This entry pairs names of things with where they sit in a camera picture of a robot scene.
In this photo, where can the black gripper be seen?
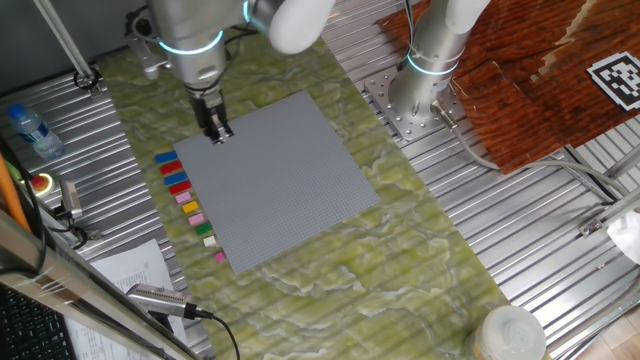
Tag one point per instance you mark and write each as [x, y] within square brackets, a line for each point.
[207, 107]

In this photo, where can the blue long Lego brick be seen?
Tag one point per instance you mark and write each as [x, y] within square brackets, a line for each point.
[165, 157]
[175, 178]

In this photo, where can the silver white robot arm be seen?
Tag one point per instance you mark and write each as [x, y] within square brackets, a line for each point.
[195, 30]

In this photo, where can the red long Lego brick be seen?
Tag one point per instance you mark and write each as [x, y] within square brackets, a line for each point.
[171, 167]
[180, 188]

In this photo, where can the pink Lego brick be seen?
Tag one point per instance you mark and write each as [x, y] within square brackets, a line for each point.
[183, 197]
[196, 219]

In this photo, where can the grey Lego baseplate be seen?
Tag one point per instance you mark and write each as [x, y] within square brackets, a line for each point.
[275, 180]

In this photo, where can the yellow Lego brick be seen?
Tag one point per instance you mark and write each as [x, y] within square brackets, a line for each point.
[190, 207]

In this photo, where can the green Lego brick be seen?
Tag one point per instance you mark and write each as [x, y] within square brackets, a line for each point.
[204, 229]

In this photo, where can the white Lego brick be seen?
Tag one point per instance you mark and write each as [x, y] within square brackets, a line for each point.
[210, 241]

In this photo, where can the small magenta Lego brick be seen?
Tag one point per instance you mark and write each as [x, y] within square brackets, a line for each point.
[220, 256]

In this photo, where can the printed white paper sheet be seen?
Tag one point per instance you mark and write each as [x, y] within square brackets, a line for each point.
[135, 270]

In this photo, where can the aluminium diagonal strut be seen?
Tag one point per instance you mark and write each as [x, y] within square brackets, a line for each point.
[62, 37]

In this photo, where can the clear plastic water bottle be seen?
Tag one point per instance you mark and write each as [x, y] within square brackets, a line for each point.
[35, 132]

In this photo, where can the red emergency stop button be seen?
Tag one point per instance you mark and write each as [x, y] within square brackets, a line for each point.
[40, 183]

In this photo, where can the green marble pattern mat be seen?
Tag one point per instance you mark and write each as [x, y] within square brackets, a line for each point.
[350, 280]

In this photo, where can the orange pole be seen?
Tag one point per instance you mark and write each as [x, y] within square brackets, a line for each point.
[11, 197]

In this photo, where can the black keyboard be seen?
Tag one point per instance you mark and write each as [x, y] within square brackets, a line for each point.
[30, 330]

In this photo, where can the brown wood grain board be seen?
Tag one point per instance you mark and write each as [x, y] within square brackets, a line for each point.
[525, 90]

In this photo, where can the white plastic container lid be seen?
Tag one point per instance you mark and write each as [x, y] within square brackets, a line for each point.
[510, 332]

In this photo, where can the black white fiducial marker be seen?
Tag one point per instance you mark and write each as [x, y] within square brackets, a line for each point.
[620, 80]

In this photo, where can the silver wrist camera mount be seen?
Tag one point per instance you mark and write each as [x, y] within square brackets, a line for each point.
[147, 60]

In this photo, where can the grey switch box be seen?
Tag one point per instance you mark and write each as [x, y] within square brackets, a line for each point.
[70, 197]

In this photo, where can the silver camera device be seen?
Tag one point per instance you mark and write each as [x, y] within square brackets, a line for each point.
[160, 300]

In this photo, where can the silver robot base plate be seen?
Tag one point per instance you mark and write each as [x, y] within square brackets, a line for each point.
[415, 125]

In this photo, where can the grey frame bar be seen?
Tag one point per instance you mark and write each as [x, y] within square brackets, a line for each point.
[75, 295]

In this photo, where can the aluminium profile with bracket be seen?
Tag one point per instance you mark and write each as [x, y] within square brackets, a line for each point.
[615, 205]

